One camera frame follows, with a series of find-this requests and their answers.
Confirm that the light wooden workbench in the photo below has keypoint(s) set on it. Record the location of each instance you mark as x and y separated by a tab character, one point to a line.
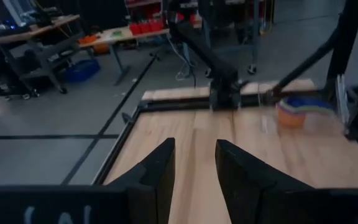
120	34

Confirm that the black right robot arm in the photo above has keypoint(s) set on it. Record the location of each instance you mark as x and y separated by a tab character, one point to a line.
207	53

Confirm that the green flat item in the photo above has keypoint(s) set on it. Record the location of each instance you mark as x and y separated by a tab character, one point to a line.
117	32

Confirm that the red storage bin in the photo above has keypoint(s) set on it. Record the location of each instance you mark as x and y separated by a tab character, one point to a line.
145	27
157	25
135	28

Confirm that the blue floor bin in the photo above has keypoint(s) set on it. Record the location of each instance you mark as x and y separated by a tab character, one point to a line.
82	70

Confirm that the orange measuring cup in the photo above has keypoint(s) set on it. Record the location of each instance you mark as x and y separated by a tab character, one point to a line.
289	118

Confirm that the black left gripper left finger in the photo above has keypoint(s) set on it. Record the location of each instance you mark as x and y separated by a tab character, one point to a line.
73	205

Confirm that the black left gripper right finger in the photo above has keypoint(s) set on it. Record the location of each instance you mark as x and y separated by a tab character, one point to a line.
275	202

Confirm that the wooden desk on black frame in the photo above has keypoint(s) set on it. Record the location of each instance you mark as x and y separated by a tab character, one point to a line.
36	29

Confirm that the clear plastic basket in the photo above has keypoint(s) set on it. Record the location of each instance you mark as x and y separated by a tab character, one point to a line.
322	124

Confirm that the orange tray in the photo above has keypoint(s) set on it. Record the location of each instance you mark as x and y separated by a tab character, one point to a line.
88	39

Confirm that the orange bucket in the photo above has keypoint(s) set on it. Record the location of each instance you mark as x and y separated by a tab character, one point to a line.
101	48

